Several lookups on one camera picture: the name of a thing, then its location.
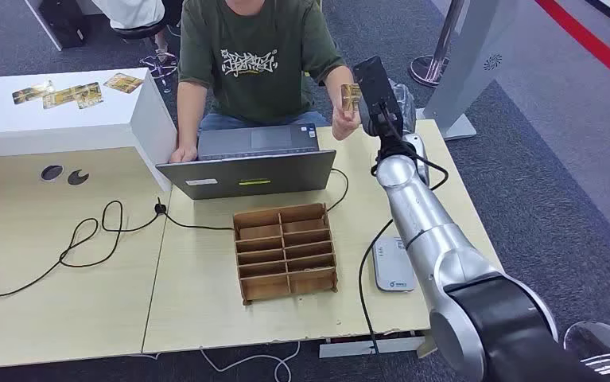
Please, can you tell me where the person's left hand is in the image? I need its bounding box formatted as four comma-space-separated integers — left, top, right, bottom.
331, 99, 363, 142

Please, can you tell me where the person's right hand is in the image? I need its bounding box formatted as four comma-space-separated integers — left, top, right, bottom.
169, 143, 199, 165

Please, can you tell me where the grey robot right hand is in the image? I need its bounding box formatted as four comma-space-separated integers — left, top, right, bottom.
358, 79, 418, 139

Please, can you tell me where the yellow patterned ID card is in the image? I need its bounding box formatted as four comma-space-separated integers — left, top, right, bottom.
340, 83, 363, 113

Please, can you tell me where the person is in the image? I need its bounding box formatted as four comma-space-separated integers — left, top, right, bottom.
169, 0, 363, 165
91, 0, 185, 61

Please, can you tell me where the wooden slotted card organizer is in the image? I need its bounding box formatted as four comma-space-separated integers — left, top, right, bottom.
232, 202, 340, 307

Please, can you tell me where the pale grey card reader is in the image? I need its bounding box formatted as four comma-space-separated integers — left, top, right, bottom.
371, 236, 418, 294

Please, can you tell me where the grey laptop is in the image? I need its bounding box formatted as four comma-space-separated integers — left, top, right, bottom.
155, 123, 337, 201

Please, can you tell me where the grey kiosk stand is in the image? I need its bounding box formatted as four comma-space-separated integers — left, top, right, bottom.
415, 0, 522, 142

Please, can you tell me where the black stool chrome base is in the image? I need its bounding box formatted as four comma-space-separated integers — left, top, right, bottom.
112, 15, 181, 95

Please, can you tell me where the white counter block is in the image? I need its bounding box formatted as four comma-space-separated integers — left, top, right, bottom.
0, 67, 179, 192

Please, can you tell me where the black case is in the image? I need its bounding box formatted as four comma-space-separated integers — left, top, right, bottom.
38, 0, 87, 51

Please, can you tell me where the red barrier belt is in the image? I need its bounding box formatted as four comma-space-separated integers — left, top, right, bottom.
534, 0, 610, 93

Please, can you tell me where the white desk panel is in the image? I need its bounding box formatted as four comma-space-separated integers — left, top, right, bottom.
24, 0, 64, 53

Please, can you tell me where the black power cable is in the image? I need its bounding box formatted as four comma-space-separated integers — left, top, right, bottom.
0, 167, 351, 299

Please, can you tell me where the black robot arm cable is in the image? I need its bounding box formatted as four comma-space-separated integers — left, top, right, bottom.
358, 153, 449, 355

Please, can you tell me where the white cable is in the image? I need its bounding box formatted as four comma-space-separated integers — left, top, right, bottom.
199, 341, 302, 382

